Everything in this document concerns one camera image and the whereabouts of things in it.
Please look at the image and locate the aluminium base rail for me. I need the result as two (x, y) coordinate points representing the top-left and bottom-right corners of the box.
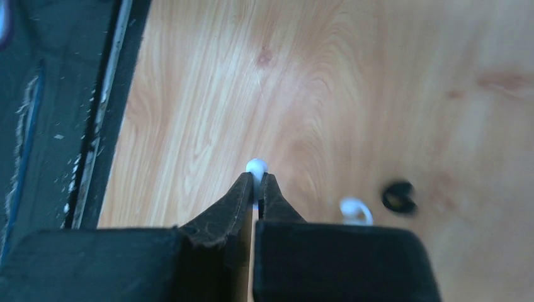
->
(1, 1), (151, 258)

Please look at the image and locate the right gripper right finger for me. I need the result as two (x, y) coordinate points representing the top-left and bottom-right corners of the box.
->
(253, 173), (441, 301)

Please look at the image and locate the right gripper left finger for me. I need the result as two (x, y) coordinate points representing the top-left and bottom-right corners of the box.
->
(1, 172), (254, 301)

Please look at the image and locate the white earbud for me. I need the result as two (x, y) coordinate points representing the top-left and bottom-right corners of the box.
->
(339, 197), (374, 226)
(246, 158), (268, 210)

